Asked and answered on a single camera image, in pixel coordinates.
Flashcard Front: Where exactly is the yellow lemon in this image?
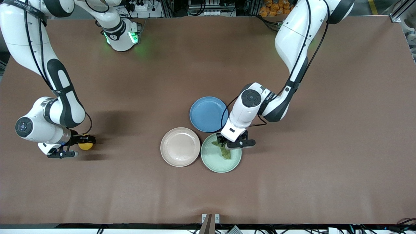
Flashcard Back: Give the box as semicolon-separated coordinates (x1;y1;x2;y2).
78;136;95;151

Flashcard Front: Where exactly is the green lettuce leaf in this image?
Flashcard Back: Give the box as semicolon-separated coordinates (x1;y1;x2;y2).
211;140;232;160

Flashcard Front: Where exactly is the pale green plate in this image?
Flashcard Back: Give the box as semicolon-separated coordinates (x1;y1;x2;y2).
201;133;242;173

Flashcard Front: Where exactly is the blue plate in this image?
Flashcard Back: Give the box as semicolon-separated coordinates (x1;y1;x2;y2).
189;96;229;133

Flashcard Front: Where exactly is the pink plate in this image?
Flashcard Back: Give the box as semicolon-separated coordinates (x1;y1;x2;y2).
160;127;201;167

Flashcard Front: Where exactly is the brown table cover sheet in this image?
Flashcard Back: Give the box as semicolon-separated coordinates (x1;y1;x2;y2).
0;16;416;225

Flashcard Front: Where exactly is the white electronics box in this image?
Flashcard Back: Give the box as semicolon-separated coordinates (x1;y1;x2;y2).
188;0;238;17

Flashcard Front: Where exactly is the white power strip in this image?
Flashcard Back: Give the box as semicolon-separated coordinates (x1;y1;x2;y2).
128;0;154;12

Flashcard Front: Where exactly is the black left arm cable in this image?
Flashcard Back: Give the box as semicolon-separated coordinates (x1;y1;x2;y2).
221;0;331;131

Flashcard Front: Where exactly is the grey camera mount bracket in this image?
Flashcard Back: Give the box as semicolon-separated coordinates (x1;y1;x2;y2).
199;214;220;234

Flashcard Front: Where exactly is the aluminium frame profile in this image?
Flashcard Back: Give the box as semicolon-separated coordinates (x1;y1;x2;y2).
388;0;416;24

